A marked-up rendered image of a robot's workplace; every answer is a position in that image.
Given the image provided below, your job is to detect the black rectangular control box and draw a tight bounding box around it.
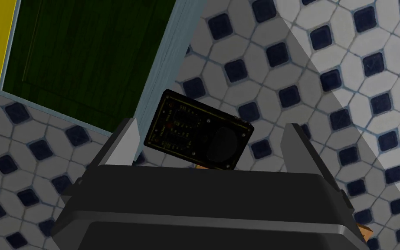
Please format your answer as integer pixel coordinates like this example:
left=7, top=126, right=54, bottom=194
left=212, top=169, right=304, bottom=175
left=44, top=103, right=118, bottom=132
left=144, top=89, right=255, bottom=171

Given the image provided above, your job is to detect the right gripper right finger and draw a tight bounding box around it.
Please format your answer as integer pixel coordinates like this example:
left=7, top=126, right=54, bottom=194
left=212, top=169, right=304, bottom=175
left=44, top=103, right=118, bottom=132
left=280, top=123, right=326, bottom=178

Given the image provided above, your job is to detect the dark green door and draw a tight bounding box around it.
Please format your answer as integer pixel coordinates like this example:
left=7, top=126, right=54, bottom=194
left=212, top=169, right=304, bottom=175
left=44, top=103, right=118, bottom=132
left=2, top=0, right=177, bottom=133

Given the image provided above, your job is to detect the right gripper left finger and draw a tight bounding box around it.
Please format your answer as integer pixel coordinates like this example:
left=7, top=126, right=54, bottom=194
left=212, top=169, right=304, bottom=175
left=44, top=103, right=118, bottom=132
left=91, top=117, right=141, bottom=167

